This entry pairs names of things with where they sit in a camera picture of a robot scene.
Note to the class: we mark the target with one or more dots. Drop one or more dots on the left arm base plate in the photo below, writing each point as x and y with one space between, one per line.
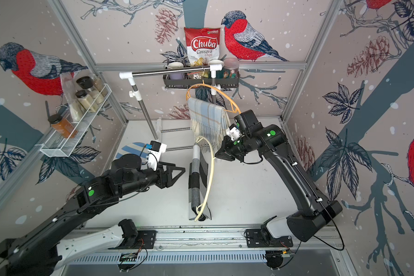
141 239

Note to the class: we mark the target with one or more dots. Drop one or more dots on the orange spice jar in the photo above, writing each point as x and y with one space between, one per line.
62 126

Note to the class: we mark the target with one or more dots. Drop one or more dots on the blue beige plaid scarf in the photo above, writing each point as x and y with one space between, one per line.
208 120

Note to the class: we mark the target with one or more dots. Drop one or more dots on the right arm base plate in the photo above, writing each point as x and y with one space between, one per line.
259 238

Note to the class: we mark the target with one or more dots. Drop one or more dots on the red Chuba chips bag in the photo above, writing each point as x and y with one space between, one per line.
203 45

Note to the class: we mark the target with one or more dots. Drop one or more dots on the pink lid jar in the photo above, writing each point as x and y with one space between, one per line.
231 67

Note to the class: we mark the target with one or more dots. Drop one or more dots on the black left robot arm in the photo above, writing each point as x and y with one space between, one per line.
46 249

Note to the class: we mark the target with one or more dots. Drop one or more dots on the black lid spice jar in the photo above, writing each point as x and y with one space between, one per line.
87 101
87 84

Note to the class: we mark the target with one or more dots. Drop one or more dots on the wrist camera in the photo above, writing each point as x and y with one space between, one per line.
155 150
233 132

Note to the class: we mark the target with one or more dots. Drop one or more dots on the blue cream striped round mat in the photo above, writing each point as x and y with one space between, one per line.
133 148

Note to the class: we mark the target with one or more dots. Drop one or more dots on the clear plastic bag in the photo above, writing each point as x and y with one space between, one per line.
76 109

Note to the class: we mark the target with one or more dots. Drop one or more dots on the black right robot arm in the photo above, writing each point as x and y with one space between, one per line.
314 209

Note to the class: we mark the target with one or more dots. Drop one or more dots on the black wall basket shelf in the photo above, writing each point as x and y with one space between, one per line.
186 82

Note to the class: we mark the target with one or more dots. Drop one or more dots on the black grey checked scarf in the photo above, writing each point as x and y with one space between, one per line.
198 181

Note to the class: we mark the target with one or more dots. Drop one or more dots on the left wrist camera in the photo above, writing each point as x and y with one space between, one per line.
155 150

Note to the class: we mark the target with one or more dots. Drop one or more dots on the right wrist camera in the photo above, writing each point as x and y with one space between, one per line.
233 132

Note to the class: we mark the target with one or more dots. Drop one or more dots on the white and steel clothes rack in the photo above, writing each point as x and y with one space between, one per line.
213 66

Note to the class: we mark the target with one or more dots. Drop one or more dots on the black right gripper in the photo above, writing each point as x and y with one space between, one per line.
225 152

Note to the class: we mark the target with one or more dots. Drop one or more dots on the white wire wall rack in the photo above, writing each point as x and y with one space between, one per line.
57 145

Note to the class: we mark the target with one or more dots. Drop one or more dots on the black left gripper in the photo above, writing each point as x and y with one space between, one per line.
164 180

